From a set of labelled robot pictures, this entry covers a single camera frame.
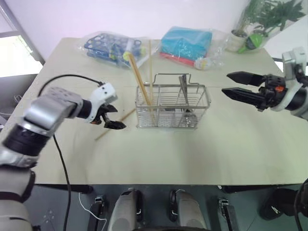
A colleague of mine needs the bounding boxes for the thin white cord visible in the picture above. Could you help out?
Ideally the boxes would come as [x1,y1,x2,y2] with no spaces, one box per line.
[78,192,108,223]

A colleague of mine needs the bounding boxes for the black table frame bar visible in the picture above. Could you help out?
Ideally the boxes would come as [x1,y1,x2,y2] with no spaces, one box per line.
[69,184,94,194]
[218,184,308,194]

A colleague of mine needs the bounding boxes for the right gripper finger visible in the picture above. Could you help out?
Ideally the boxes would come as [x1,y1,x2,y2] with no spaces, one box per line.
[221,88,261,107]
[226,71,265,87]

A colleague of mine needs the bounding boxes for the black round device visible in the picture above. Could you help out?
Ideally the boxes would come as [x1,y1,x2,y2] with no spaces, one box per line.
[259,187,299,221]

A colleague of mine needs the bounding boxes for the white plant pot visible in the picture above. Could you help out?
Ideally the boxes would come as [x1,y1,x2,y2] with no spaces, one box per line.
[226,29,249,52]

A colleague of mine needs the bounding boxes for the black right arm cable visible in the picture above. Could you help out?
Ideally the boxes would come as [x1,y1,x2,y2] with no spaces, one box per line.
[295,64,308,89]

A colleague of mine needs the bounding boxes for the black bracket with silver clip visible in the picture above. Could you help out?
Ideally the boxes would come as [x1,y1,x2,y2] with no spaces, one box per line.
[87,196,107,231]
[217,197,238,231]

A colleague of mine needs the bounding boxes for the small white round packet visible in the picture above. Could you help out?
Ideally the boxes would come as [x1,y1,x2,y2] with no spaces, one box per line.
[194,57,214,71]

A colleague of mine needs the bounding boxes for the metal wire basket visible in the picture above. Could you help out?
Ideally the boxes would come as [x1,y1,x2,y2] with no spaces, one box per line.
[136,73,213,130]

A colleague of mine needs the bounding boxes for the white tube with yellow cap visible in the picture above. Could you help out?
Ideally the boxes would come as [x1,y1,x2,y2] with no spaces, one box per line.
[122,39,135,61]

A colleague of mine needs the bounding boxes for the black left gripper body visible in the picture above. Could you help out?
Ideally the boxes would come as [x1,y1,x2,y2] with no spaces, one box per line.
[92,103,113,125]

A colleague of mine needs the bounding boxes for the grey rounded cover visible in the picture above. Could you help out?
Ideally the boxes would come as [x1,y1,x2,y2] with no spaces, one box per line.
[107,189,143,231]
[169,189,208,231]

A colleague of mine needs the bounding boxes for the grey metal frame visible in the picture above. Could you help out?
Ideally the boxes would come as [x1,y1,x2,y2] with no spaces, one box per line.
[0,0,46,66]

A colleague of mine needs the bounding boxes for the red folded cloth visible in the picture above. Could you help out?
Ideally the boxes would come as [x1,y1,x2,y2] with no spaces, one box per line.
[159,51,196,67]

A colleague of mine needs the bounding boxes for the pale wooden chopstick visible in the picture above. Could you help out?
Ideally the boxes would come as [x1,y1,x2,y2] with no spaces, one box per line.
[148,39,155,106]
[94,108,137,141]

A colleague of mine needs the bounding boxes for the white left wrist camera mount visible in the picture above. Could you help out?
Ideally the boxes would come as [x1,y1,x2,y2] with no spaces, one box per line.
[87,82,118,124]

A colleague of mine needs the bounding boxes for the blue test tube rack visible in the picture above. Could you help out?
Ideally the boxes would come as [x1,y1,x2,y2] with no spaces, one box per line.
[84,34,143,64]

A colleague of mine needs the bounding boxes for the green leafy plant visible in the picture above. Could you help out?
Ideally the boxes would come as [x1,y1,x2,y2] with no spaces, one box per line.
[237,0,305,37]

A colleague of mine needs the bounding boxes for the metal spoon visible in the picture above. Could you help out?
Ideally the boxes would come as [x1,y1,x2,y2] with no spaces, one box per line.
[178,74,198,125]

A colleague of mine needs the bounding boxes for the teal folded cloth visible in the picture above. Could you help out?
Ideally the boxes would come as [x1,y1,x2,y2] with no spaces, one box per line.
[159,26,214,61]

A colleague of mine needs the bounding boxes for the orange-brown wooden chopstick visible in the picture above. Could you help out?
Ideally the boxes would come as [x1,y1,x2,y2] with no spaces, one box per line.
[128,53,157,128]

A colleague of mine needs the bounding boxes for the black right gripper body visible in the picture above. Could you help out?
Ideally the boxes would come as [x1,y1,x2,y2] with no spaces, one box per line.
[256,74,287,112]

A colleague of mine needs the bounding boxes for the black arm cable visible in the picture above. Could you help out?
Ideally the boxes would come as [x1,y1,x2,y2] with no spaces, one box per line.
[39,74,104,231]
[295,64,308,89]

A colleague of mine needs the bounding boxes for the clear plastic bag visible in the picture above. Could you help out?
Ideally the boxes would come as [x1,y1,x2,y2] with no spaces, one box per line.
[156,25,230,72]
[77,31,155,70]

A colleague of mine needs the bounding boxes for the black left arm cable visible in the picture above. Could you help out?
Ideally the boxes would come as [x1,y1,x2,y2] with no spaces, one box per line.
[39,74,104,231]

